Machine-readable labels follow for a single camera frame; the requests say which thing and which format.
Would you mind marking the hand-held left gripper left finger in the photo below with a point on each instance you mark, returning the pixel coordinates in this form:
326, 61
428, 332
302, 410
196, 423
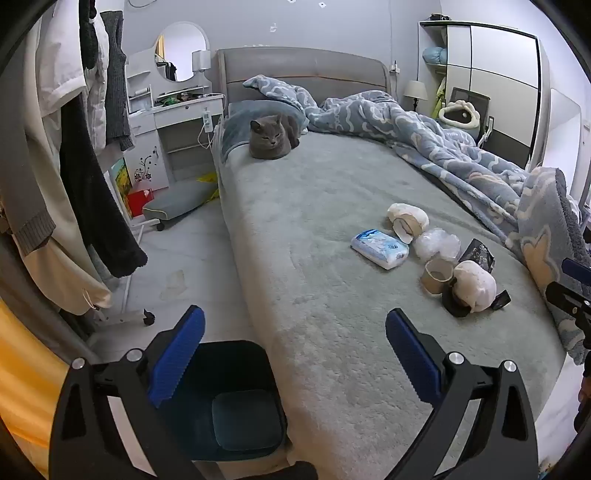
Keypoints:
178, 355

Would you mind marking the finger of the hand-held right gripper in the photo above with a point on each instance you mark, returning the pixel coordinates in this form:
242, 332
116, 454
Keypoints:
577, 268
568, 299

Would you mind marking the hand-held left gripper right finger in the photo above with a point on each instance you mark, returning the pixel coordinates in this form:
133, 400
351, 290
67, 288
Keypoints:
411, 355

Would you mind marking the dark blue trash bin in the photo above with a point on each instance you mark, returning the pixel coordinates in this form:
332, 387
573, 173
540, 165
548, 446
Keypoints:
231, 364

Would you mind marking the black tissue packet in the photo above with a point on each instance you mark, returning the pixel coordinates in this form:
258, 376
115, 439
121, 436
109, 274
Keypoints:
480, 254

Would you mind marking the blue white tissue pack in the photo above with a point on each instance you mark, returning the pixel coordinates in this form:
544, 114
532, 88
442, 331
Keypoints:
378, 249

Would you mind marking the clear bubble wrap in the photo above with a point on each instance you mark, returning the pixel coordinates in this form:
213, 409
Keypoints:
436, 244

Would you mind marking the yellow cloth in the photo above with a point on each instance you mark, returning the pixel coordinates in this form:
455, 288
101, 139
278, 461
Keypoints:
27, 378

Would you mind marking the grey footstool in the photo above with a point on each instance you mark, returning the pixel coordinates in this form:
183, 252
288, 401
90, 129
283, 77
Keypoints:
180, 198

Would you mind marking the red bag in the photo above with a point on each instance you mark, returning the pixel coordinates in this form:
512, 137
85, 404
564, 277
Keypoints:
138, 201

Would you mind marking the grey bed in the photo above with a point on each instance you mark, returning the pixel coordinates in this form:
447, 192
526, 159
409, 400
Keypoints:
323, 207

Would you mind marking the black fleece garment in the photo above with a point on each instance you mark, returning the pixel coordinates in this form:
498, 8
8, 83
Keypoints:
97, 198

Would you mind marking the yellow plastic bag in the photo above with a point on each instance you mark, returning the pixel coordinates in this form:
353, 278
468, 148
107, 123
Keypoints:
207, 180

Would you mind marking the colourful picture board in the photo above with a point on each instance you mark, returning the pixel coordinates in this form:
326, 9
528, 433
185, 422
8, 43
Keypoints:
121, 184

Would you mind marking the black office chair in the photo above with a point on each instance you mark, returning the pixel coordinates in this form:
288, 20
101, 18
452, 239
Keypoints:
473, 96

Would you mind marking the blue cloud print blanket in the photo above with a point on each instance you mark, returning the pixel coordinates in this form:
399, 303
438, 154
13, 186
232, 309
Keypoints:
415, 129

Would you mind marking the cream coat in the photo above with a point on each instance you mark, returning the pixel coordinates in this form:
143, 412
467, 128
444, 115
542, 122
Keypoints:
41, 184

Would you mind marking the white wardrobe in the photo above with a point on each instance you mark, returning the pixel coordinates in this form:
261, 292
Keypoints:
503, 60

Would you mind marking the grey cat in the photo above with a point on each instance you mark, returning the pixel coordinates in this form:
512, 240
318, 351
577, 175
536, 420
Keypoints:
272, 143

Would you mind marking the white dressing table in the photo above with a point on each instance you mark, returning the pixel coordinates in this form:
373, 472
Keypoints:
180, 115

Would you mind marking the beige shade bedside lamp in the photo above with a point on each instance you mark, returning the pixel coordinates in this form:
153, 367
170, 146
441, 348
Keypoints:
415, 91

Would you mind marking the light blue folded pillow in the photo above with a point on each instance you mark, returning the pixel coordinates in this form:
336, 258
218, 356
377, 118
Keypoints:
434, 55

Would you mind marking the pile of small toiletries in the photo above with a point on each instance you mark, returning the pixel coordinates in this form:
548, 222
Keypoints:
180, 98

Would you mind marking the grey knitted vest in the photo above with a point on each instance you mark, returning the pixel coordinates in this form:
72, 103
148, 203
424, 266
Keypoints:
115, 83

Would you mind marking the white shade table lamp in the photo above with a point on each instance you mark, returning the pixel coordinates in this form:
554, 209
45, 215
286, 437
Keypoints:
201, 61

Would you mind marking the round mirror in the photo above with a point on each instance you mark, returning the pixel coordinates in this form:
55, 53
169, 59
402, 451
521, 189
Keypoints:
182, 50

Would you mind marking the white puffer jacket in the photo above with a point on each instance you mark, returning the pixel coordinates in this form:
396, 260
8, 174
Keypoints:
64, 55

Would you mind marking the wall power plug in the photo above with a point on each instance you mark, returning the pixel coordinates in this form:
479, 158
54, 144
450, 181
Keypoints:
395, 68

